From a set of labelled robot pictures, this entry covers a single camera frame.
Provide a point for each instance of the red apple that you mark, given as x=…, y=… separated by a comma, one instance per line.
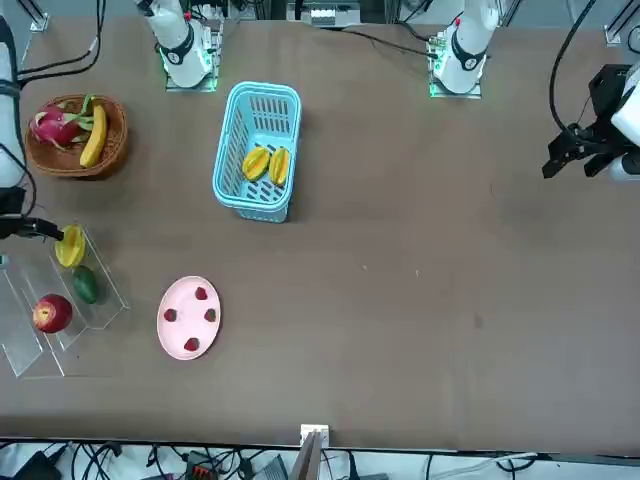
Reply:
x=52, y=315

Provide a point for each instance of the aluminium frame post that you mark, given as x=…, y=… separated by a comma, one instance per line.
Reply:
x=307, y=460

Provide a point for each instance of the black power adapter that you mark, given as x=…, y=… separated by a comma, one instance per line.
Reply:
x=35, y=467

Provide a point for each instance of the pink dragon fruit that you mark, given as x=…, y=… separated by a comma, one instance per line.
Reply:
x=52, y=125

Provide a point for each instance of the blue plastic basket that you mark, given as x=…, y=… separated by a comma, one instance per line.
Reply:
x=262, y=89

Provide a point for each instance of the red strawberry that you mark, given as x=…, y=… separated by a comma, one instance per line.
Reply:
x=191, y=345
x=171, y=315
x=201, y=293
x=211, y=315

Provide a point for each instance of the white power strip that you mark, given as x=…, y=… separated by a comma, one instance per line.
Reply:
x=322, y=17

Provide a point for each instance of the yellow star fruit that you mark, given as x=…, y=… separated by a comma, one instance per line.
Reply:
x=280, y=166
x=72, y=247
x=255, y=164

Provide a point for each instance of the brown wicker basket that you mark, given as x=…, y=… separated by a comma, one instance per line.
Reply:
x=112, y=150

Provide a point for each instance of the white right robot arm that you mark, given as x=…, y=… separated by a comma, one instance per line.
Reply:
x=177, y=55

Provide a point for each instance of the black device with red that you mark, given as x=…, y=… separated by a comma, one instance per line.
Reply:
x=200, y=470

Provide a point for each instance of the clear acrylic stepped display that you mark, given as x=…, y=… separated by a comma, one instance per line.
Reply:
x=20, y=350

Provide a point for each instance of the pink plate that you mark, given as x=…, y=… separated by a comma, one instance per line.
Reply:
x=187, y=320

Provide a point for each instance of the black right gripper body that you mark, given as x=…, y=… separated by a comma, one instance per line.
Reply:
x=11, y=202

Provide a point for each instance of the yellow banana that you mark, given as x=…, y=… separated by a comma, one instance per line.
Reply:
x=97, y=135

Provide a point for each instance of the aluminium frame rail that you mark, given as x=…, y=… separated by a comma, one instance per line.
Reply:
x=615, y=30
x=40, y=17

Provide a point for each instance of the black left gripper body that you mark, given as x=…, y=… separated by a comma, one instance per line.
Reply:
x=607, y=92

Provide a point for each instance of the dark green avocado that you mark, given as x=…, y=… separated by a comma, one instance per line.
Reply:
x=85, y=285

